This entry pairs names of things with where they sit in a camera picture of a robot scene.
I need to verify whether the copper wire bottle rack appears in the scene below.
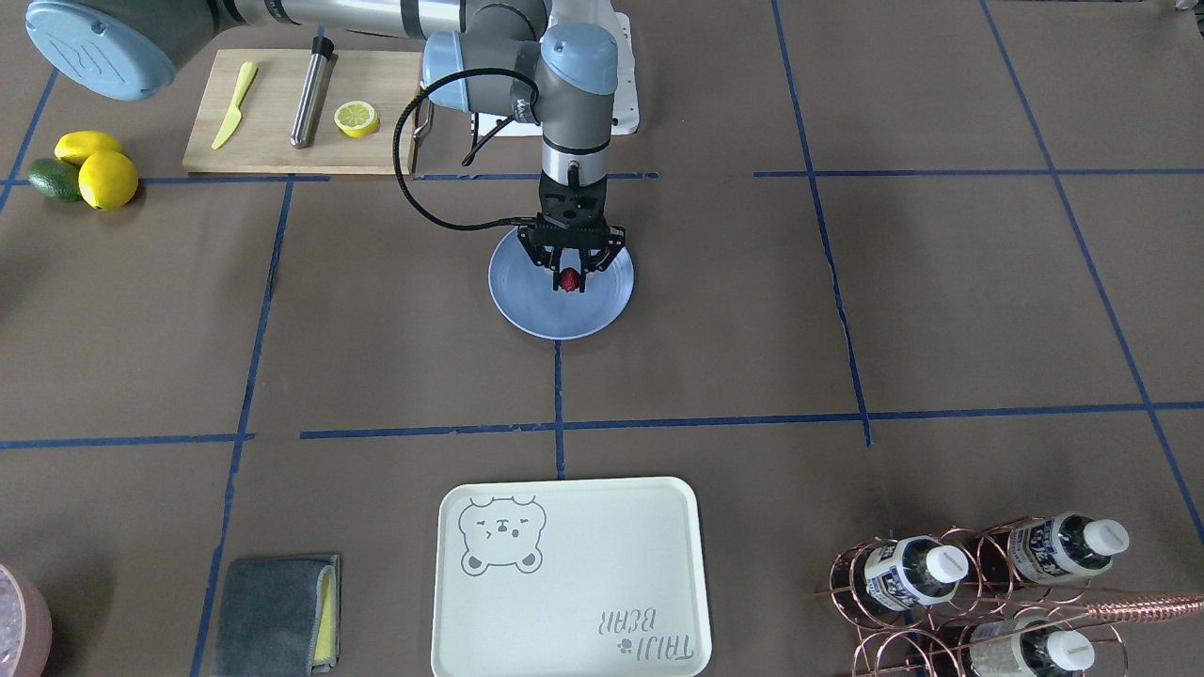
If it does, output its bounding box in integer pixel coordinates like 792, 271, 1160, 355
813, 519, 1202, 676

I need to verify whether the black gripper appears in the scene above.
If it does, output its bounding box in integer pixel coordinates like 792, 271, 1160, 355
517, 173, 626, 294

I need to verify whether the wooden cutting board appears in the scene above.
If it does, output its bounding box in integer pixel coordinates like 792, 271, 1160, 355
182, 49, 429, 177

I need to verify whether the cream bear tray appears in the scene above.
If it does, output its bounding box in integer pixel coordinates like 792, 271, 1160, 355
431, 477, 713, 676

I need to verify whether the black camera cable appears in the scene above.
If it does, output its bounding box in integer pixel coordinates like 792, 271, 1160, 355
393, 67, 542, 232

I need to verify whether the grey folded cloth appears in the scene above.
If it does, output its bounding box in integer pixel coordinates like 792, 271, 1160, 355
209, 553, 342, 676

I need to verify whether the tea bottle far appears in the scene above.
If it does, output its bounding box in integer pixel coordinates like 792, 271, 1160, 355
962, 620, 1097, 676

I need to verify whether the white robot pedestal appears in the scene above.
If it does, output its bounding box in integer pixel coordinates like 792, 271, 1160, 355
539, 1, 641, 134

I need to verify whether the whole yellow lemon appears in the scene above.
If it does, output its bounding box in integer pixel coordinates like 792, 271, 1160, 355
55, 130, 124, 167

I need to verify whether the tea bottle near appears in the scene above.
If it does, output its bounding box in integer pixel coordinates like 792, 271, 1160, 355
851, 536, 970, 617

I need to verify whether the lemon half slice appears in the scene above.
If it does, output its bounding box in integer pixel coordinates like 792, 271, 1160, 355
334, 100, 380, 139

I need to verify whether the pink bowl of ice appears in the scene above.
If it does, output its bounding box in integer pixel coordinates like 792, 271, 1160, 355
1, 564, 53, 676

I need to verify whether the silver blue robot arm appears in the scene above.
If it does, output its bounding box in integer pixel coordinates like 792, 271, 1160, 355
24, 1, 626, 292

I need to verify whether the green lime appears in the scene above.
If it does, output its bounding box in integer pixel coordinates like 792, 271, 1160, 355
26, 158, 82, 204

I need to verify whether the yellow plastic knife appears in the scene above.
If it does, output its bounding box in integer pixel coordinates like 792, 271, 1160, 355
209, 61, 259, 151

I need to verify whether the tea bottle middle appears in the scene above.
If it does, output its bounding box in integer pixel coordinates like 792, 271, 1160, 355
1005, 512, 1131, 585

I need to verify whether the blue round plate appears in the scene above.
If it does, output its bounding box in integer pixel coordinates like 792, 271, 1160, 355
486, 228, 636, 341

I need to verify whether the tea bottle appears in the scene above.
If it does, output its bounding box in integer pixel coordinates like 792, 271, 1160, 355
962, 620, 1097, 676
851, 536, 970, 617
1005, 512, 1131, 585

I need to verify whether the red strawberry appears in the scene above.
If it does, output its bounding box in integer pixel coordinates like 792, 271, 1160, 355
557, 267, 582, 292

